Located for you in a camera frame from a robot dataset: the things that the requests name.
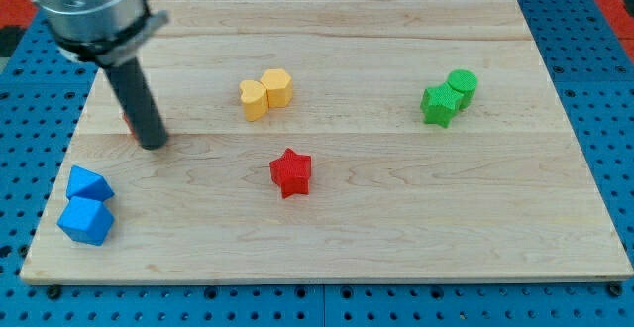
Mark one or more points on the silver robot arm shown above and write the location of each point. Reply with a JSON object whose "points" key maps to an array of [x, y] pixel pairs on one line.
{"points": [[106, 32]]}

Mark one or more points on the red star block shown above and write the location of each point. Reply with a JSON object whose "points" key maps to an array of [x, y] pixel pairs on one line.
{"points": [[291, 173]]}

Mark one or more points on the green star block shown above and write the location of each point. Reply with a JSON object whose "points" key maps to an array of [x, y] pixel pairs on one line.
{"points": [[440, 104]]}

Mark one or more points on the green circle block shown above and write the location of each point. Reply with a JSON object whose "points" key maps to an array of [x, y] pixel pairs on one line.
{"points": [[464, 82]]}

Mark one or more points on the red circle block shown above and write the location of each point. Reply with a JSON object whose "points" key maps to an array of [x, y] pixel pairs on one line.
{"points": [[129, 125]]}

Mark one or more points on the wooden board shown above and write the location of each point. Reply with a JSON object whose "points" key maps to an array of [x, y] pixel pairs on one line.
{"points": [[502, 195]]}

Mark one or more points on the yellow hexagon block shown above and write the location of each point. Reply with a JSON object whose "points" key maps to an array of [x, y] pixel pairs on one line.
{"points": [[279, 87]]}

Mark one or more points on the yellow heart block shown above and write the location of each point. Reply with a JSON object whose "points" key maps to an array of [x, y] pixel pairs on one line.
{"points": [[254, 99]]}

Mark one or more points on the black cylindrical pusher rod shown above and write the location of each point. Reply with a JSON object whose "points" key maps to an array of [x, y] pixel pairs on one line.
{"points": [[131, 89]]}

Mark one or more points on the blue triangle block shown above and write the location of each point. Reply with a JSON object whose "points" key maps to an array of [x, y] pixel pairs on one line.
{"points": [[85, 183]]}

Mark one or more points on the blue cube block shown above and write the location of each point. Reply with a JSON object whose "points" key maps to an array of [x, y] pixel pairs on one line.
{"points": [[86, 221]]}

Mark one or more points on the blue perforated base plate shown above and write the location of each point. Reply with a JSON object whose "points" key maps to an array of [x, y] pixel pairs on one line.
{"points": [[42, 95]]}

